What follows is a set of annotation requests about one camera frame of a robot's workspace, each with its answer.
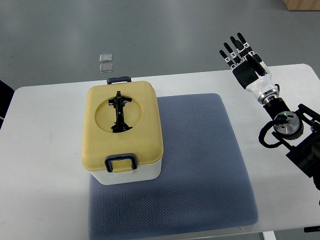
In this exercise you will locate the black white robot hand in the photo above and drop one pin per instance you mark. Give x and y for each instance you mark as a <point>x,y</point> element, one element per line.
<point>250,70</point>

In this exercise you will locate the yellow box lid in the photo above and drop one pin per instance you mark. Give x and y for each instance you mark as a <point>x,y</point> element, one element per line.
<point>122,127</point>

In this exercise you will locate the white storage box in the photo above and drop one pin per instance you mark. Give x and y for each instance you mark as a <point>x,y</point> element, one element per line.
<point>142,173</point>

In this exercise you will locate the wooden crate corner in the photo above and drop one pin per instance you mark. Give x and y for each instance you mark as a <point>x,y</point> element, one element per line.
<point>302,5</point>

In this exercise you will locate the blue grey mat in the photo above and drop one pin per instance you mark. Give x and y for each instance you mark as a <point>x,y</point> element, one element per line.
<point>203,184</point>

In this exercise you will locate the upper floor metal plate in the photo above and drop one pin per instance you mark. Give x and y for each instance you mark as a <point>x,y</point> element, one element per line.
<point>106,57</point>

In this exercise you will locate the white table leg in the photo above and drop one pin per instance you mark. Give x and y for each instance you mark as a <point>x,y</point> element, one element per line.
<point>269,235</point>

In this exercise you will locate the black object left edge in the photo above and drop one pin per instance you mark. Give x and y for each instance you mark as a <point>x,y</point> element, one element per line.
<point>6,95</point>

